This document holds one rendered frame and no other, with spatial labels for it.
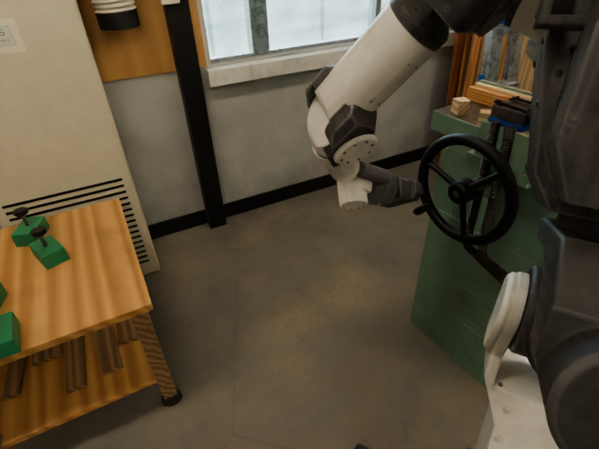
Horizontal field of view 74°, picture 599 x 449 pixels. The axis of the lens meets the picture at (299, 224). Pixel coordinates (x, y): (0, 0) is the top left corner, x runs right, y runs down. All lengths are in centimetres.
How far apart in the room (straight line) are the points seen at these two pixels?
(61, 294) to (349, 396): 100
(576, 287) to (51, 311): 121
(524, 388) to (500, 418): 5
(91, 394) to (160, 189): 111
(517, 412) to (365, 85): 48
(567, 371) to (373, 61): 41
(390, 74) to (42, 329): 106
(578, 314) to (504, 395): 24
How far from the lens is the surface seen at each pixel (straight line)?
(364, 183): 91
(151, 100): 207
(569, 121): 40
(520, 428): 65
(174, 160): 219
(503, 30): 212
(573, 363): 38
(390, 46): 58
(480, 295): 145
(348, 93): 60
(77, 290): 134
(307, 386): 159
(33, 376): 168
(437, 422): 157
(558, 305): 41
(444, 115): 130
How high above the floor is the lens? 134
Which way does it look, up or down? 36 degrees down
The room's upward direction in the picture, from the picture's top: 2 degrees counter-clockwise
